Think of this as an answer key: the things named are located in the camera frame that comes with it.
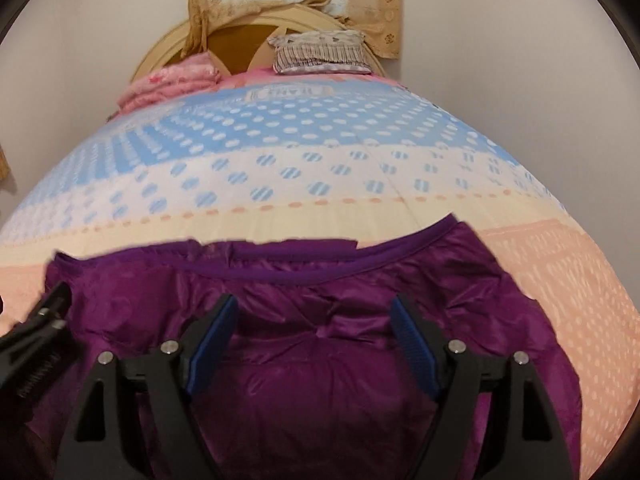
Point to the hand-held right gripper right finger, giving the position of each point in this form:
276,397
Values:
417,345

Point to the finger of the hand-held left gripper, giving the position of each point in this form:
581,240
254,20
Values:
52,305

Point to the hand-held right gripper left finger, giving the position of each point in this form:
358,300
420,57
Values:
210,345

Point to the purple hooded puffer jacket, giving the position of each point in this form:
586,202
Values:
325,360

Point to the polka dot bedspread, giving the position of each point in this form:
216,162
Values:
325,160

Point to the folded pink blanket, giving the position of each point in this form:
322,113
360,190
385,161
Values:
170,82

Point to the cream wooden bed headboard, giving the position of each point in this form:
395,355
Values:
235,40

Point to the striped pillow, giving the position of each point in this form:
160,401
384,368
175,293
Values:
320,52

